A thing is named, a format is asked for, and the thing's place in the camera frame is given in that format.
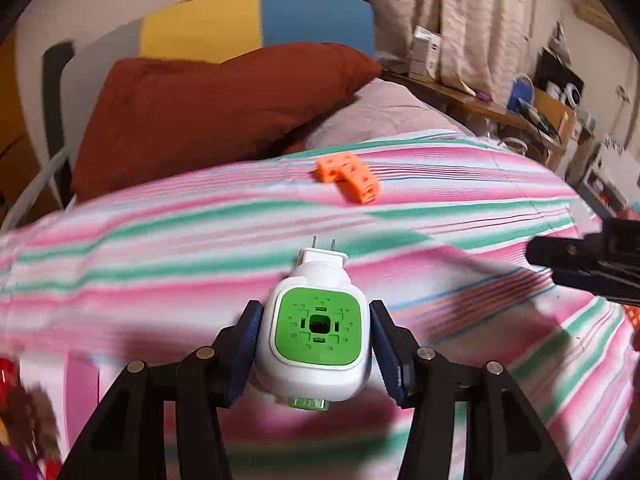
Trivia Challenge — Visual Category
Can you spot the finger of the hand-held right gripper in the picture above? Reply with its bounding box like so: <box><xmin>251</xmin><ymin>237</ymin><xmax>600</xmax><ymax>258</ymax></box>
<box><xmin>525</xmin><ymin>236</ymin><xmax>608</xmax><ymax>288</ymax></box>

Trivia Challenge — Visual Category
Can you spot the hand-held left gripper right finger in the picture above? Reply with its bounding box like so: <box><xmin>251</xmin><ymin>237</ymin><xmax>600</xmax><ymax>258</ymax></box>
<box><xmin>369</xmin><ymin>300</ymin><xmax>571</xmax><ymax>480</ymax></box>

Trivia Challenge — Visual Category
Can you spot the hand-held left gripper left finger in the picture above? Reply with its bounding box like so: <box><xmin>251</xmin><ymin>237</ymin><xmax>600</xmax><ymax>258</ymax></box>
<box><xmin>57</xmin><ymin>300</ymin><xmax>265</xmax><ymax>480</ymax></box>

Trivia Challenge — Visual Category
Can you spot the white and green plug-in device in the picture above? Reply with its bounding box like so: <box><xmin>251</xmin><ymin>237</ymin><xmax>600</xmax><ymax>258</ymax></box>
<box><xmin>254</xmin><ymin>236</ymin><xmax>374</xmax><ymax>412</ymax></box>

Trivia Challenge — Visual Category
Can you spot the translucent white storage box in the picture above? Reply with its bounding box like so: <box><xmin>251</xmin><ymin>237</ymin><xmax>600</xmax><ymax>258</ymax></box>
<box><xmin>0</xmin><ymin>352</ymin><xmax>103</xmax><ymax>480</ymax></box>

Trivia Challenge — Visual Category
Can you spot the dark brown glossy toy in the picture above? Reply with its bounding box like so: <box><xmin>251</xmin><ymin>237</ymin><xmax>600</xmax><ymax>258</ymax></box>
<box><xmin>7</xmin><ymin>382</ymin><xmax>63</xmax><ymax>463</ymax></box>

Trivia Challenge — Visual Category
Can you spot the striped pink green blanket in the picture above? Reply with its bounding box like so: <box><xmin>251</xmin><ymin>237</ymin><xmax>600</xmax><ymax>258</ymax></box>
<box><xmin>0</xmin><ymin>129</ymin><xmax>640</xmax><ymax>480</ymax></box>

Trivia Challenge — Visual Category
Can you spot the wooden side desk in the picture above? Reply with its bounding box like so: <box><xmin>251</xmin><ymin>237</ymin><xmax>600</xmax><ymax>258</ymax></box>
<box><xmin>385</xmin><ymin>71</ymin><xmax>578</xmax><ymax>166</ymax></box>

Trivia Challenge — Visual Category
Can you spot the blue jug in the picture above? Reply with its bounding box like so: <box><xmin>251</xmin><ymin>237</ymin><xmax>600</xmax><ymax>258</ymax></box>
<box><xmin>506</xmin><ymin>75</ymin><xmax>537</xmax><ymax>112</ymax></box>

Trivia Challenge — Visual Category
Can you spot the orange plastic block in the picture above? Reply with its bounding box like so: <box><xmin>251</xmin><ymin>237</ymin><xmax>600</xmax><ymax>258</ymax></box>
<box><xmin>313</xmin><ymin>152</ymin><xmax>382</xmax><ymax>206</ymax></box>

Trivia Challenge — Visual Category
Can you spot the pale pink pillow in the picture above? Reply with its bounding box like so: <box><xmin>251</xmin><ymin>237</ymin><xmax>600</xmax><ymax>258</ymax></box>
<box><xmin>272</xmin><ymin>79</ymin><xmax>477</xmax><ymax>155</ymax></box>

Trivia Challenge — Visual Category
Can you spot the rust brown pillow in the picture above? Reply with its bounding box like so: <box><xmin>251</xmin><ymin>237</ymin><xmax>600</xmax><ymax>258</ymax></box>
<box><xmin>70</xmin><ymin>42</ymin><xmax>384</xmax><ymax>204</ymax></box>

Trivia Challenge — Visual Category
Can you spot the white carton box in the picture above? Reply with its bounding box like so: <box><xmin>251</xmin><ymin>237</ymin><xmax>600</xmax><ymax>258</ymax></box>
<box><xmin>409</xmin><ymin>25</ymin><xmax>444</xmax><ymax>82</ymax></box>

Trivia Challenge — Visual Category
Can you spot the pale patterned curtain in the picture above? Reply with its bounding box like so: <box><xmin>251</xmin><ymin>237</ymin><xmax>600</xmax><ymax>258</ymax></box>
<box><xmin>175</xmin><ymin>0</ymin><xmax>541</xmax><ymax>106</ymax></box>

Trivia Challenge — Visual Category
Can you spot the yellow and blue headboard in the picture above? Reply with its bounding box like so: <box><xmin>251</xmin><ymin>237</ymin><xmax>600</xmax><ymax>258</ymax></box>
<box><xmin>139</xmin><ymin>0</ymin><xmax>377</xmax><ymax>65</ymax></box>

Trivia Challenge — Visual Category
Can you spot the wall air conditioner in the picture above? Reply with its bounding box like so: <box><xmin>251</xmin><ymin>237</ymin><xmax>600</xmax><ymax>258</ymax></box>
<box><xmin>571</xmin><ymin>1</ymin><xmax>619</xmax><ymax>27</ymax></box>

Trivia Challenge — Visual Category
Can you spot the black chair frame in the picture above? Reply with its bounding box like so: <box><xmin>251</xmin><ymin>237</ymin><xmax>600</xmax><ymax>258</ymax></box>
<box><xmin>0</xmin><ymin>41</ymin><xmax>77</xmax><ymax>233</ymax></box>

